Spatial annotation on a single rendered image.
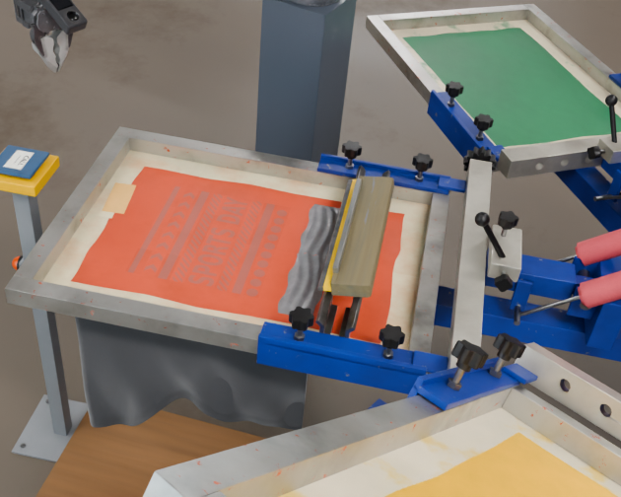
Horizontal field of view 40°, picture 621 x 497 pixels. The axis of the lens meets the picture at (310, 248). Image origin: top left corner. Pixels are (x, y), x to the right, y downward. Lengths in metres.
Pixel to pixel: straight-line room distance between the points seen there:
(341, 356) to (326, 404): 1.24
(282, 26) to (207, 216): 0.61
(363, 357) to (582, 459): 0.42
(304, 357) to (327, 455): 0.72
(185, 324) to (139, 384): 0.32
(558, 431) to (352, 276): 0.50
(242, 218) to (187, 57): 2.70
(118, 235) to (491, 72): 1.24
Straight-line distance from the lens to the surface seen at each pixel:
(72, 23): 1.75
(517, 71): 2.60
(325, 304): 1.57
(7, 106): 4.15
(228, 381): 1.77
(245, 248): 1.78
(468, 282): 1.65
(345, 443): 0.85
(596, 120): 2.45
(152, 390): 1.86
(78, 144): 3.85
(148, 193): 1.93
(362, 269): 1.60
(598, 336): 1.75
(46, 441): 2.68
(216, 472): 0.70
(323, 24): 2.18
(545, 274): 1.72
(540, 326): 1.80
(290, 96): 2.31
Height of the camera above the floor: 2.10
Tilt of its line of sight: 40 degrees down
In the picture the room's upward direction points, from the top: 6 degrees clockwise
